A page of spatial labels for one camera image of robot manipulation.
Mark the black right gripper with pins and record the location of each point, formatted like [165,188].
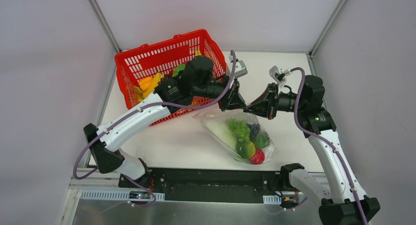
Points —
[272,101]

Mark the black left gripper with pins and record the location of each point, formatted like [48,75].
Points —
[229,94]

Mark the dark purple grape bunch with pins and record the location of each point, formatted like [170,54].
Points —
[254,131]

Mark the green grape bunch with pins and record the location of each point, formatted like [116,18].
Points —
[239,129]

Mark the clear zip top bag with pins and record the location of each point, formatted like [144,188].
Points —
[204,116]

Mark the green bell pepper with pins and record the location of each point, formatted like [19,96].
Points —
[262,140]

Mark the green mango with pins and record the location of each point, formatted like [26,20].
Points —
[245,150]

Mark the red apple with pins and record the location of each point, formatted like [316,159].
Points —
[258,157]

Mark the red plastic shopping basket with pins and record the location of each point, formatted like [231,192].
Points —
[147,60]

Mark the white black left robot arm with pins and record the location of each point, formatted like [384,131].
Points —
[171,95]

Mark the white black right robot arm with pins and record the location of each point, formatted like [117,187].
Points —
[345,202]

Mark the green lettuce leaf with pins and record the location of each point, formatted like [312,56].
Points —
[177,70]

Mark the yellow banana bunch front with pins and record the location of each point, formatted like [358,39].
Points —
[142,95]

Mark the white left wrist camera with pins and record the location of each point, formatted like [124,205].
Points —
[240,68]

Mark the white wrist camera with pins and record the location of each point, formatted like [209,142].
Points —
[279,75]
[240,68]

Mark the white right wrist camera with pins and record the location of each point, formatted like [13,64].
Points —
[279,75]

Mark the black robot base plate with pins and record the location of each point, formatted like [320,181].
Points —
[198,185]

